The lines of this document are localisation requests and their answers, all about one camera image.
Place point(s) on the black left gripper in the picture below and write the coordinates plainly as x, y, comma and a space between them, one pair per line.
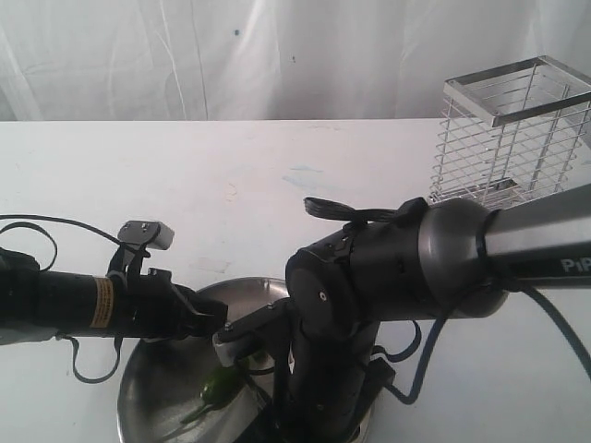
154, 308

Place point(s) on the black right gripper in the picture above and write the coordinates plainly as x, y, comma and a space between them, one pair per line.
331, 388

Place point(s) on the black knife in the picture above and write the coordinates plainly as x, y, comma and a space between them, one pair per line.
262, 397

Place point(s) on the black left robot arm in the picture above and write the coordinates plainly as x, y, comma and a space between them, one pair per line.
38, 305

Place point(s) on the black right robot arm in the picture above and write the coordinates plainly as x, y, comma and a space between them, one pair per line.
452, 259

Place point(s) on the round steel plate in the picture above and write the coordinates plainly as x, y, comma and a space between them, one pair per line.
162, 379

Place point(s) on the green chili pepper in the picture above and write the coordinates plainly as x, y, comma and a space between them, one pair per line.
223, 384

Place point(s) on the white backdrop curtain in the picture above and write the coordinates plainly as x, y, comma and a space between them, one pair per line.
248, 60

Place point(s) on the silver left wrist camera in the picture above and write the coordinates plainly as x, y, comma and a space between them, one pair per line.
151, 234

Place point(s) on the wire mesh utensil holder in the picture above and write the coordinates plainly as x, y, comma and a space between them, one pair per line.
513, 133

